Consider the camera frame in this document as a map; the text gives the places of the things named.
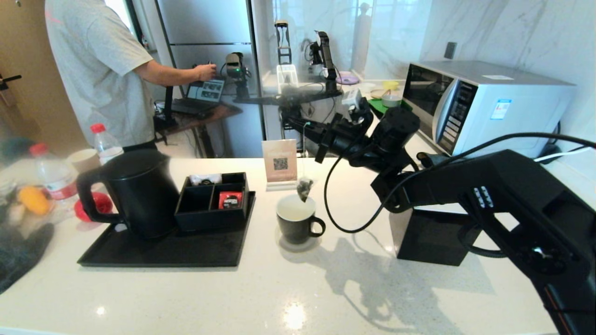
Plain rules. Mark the white bowl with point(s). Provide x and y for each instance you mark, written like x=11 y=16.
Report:
x=367 y=86

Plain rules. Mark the open laptop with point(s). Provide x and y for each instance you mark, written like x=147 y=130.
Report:
x=205 y=93

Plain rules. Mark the black tissue box white lid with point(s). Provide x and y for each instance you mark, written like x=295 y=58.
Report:
x=419 y=237

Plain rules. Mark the black mug white inside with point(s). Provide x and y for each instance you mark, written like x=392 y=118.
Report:
x=295 y=228

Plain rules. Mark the dark fabric bag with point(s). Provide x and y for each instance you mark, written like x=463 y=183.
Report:
x=18 y=260

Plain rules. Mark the person in grey t-shirt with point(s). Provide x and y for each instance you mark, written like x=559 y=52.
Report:
x=93 y=70

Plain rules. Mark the clear water bottle red cap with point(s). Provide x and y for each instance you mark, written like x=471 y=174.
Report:
x=107 y=146
x=56 y=179

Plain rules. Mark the silver microwave oven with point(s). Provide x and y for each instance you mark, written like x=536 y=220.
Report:
x=512 y=116

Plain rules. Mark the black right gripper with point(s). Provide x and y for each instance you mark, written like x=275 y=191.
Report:
x=349 y=137

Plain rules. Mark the black robot stand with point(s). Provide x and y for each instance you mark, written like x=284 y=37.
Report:
x=288 y=97

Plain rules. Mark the bright window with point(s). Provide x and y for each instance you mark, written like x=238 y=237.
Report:
x=116 y=7

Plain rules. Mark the black serving tray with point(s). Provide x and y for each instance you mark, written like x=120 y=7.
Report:
x=186 y=249

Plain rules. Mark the orange toy corn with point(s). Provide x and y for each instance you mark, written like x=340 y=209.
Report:
x=33 y=201

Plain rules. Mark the red toy apple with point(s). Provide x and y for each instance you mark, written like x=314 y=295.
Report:
x=98 y=204

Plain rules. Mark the black compartment organizer box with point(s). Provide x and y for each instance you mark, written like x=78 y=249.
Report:
x=200 y=201

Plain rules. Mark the white dish rack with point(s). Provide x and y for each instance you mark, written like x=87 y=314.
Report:
x=288 y=69

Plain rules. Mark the beige plate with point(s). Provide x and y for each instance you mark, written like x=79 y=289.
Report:
x=376 y=93

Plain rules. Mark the brown paper cup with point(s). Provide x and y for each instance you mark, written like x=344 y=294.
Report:
x=84 y=160

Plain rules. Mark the grey wall socket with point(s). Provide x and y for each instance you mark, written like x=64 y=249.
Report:
x=449 y=50

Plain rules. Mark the QR code sign stand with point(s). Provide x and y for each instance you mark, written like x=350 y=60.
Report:
x=279 y=160

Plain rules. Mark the green mat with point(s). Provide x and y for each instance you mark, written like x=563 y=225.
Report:
x=378 y=106

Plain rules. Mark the white wrapped packet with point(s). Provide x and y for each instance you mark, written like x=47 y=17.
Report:
x=205 y=179

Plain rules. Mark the green stool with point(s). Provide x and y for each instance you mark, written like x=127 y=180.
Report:
x=14 y=149

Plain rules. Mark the yellow bowl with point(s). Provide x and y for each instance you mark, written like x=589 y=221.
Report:
x=390 y=84

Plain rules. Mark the grey refrigerator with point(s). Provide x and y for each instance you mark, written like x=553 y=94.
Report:
x=205 y=28

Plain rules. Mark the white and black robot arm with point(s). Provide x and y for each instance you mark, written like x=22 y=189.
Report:
x=325 y=51

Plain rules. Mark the black electric kettle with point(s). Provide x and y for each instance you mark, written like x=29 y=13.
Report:
x=139 y=195

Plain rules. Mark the grey bowl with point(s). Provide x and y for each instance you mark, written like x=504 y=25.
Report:
x=391 y=99

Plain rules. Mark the red packaged item with label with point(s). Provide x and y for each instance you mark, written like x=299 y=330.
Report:
x=230 y=200

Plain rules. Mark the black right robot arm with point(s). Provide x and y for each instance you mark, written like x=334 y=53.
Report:
x=512 y=195

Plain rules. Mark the purple plate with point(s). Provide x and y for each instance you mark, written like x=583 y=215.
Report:
x=348 y=79

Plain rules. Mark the black ladder-shaped frame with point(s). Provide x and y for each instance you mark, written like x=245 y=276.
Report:
x=281 y=24

